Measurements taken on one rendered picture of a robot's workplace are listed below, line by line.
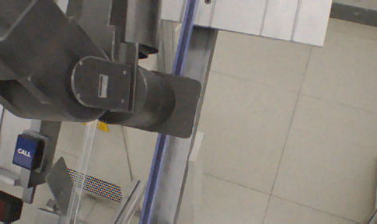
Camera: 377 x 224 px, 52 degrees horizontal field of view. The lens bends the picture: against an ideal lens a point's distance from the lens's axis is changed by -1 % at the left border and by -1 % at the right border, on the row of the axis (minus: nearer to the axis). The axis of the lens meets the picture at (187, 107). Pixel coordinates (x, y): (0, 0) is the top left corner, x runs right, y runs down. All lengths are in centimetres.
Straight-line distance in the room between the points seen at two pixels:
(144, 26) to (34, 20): 11
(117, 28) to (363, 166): 150
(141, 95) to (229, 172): 127
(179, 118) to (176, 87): 3
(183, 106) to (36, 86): 20
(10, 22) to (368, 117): 178
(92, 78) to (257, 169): 136
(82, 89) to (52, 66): 2
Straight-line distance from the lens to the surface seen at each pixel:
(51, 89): 26
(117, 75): 29
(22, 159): 67
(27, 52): 25
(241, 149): 164
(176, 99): 42
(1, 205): 79
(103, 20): 32
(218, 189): 152
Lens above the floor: 128
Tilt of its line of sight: 46 degrees down
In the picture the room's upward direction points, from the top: straight up
